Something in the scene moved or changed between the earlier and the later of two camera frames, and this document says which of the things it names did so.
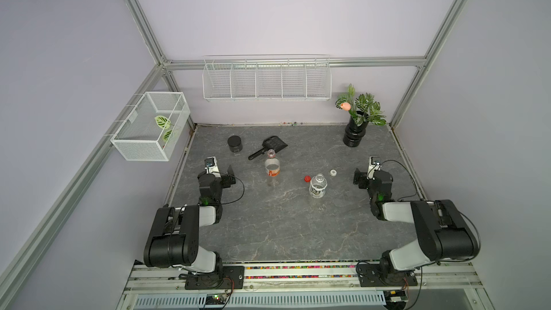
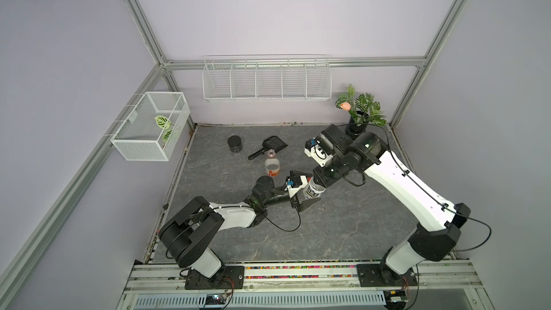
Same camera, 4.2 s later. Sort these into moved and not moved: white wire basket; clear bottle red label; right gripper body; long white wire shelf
Moved: right gripper body
Not moved: long white wire shelf; clear bottle red label; white wire basket
